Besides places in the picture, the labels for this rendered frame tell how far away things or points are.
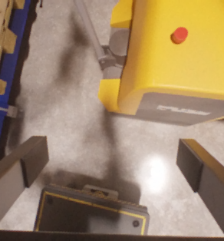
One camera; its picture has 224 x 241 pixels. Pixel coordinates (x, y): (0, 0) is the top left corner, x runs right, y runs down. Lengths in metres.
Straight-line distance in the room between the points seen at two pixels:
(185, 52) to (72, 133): 1.14
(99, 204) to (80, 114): 0.73
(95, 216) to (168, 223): 0.60
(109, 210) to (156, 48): 0.93
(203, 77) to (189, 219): 1.19
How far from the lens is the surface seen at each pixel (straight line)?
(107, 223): 1.19
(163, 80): 0.53
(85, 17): 0.84
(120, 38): 1.13
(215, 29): 0.64
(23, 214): 1.79
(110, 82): 1.11
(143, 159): 1.39
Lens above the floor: 1.39
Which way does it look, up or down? 80 degrees down
